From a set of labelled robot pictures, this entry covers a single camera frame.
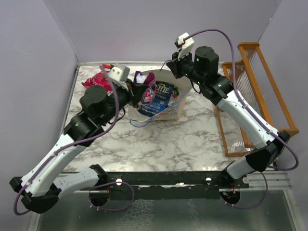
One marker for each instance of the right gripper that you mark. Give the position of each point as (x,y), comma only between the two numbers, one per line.
(174,65)

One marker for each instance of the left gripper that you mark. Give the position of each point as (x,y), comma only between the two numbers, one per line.
(136,90)

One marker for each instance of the purple candy bag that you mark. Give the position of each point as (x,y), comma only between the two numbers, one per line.
(150,82)

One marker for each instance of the blue kettle chips bag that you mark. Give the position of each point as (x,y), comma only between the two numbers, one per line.
(163,93)

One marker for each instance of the red snack bag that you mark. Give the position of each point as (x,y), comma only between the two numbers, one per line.
(99,79)

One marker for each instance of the checkered paper bag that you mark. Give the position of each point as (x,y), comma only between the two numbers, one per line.
(175,106)

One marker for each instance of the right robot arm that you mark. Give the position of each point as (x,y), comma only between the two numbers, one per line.
(201,68)

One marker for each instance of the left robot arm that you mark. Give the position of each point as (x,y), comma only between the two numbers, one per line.
(41,188)

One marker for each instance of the green Savoria snack packet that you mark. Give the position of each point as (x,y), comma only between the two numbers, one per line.
(175,93)

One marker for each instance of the orange wooden rack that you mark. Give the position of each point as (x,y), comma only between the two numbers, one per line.
(256,83)

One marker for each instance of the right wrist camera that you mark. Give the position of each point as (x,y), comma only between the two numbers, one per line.
(184,44)

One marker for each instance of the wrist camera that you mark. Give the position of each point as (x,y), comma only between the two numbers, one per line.
(184,44)
(117,75)

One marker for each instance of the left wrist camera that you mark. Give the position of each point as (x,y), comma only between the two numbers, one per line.
(117,75)

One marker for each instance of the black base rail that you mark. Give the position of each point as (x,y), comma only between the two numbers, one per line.
(127,186)

